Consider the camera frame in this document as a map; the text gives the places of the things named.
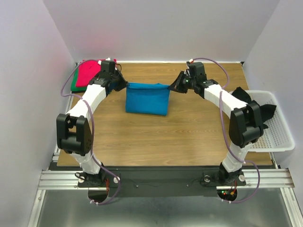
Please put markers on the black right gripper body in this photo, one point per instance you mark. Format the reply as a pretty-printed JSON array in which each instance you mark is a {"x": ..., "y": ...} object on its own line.
[{"x": 180, "y": 82}]

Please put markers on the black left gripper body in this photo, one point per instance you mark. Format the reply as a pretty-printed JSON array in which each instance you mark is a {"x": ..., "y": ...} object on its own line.
[{"x": 112, "y": 78}]

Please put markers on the blue t-shirt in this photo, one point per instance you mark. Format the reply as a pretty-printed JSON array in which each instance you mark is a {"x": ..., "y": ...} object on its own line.
[{"x": 147, "y": 99}]

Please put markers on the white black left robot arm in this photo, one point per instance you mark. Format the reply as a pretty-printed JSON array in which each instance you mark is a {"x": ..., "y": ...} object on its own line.
[{"x": 75, "y": 129}]

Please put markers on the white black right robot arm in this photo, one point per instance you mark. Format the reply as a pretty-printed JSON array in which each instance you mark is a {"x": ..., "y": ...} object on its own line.
[{"x": 231, "y": 166}]

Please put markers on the folded pink t-shirt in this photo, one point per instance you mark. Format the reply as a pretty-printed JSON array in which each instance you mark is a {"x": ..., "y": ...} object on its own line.
[{"x": 86, "y": 71}]

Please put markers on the folded green t-shirt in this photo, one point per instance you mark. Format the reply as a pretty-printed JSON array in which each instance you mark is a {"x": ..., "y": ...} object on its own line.
[{"x": 74, "y": 82}]

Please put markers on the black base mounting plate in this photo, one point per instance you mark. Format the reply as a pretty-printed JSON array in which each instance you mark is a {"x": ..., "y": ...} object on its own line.
[{"x": 162, "y": 182}]

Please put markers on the white plastic laundry basket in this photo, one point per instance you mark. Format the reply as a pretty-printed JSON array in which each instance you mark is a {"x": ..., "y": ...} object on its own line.
[{"x": 277, "y": 125}]

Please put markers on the aluminium frame rail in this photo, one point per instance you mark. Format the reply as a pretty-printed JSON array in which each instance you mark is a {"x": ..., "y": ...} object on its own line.
[{"x": 50, "y": 180}]

